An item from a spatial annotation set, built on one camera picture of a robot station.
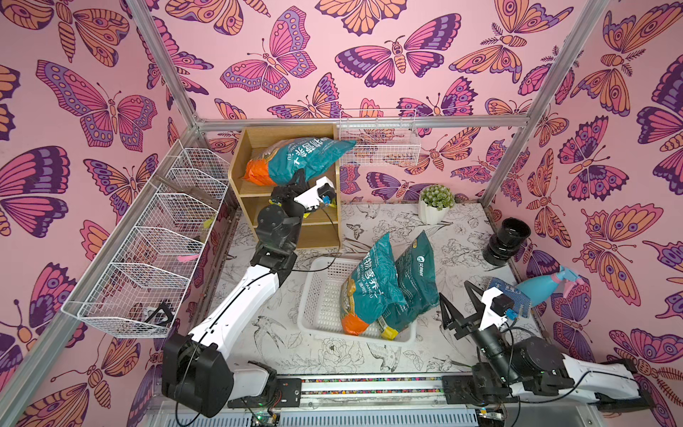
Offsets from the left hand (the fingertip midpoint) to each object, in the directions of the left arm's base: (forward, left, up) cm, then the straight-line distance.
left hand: (299, 165), depth 66 cm
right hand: (-26, -37, -17) cm, 48 cm away
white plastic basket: (-10, -2, -42) cm, 43 cm away
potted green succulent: (+18, -45, -31) cm, 57 cm away
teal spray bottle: (-13, -75, -40) cm, 86 cm away
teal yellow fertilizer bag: (-21, -29, -17) cm, 40 cm away
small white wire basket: (+32, -25, -12) cm, 42 cm away
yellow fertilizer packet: (-21, -19, -26) cm, 38 cm away
